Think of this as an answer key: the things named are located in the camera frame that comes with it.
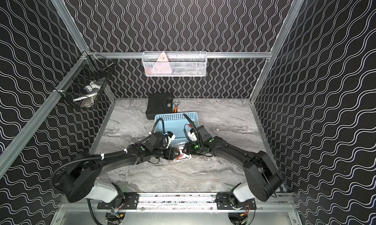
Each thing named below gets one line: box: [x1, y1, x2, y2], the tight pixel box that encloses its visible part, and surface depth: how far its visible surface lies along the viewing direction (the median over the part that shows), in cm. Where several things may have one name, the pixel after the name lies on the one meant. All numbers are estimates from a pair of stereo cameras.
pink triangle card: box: [152, 51, 172, 74], surface depth 92 cm
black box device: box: [145, 92, 174, 120], surface depth 112 cm
